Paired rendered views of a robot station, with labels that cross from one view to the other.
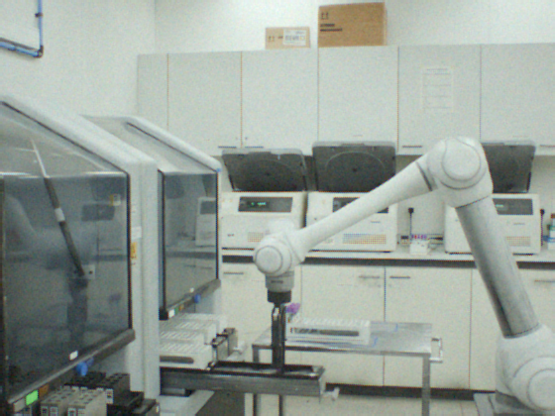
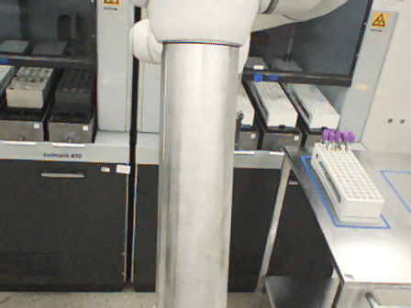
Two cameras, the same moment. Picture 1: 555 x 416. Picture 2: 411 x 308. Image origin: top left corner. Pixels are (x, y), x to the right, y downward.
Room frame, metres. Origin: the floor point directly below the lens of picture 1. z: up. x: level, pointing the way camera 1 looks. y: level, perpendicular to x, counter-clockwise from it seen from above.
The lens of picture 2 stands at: (1.70, -1.11, 1.50)
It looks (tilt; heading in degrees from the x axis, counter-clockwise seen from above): 29 degrees down; 70
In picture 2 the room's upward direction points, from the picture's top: 7 degrees clockwise
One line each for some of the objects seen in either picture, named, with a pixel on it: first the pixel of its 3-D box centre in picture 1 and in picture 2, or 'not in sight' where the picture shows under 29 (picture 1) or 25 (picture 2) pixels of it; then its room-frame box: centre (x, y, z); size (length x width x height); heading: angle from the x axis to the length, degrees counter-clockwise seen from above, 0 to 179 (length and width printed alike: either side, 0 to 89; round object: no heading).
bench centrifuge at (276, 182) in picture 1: (266, 197); not in sight; (4.76, 0.04, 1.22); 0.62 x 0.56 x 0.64; 167
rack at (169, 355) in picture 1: (162, 356); not in sight; (2.17, 0.34, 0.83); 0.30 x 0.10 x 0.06; 79
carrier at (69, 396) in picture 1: (65, 408); (29, 90); (1.63, 0.48, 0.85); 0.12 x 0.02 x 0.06; 169
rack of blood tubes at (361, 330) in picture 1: (326, 330); (344, 179); (2.45, -0.19, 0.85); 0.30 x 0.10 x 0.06; 77
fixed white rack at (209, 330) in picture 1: (171, 333); (272, 104); (2.48, 0.35, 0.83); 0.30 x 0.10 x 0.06; 79
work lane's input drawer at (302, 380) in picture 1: (218, 376); not in sight; (2.13, 0.16, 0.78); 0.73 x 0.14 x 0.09; 79
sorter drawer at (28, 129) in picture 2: not in sight; (40, 90); (1.66, 0.65, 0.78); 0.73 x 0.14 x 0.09; 79
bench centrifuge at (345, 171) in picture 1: (354, 194); not in sight; (4.65, -0.54, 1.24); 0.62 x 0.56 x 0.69; 170
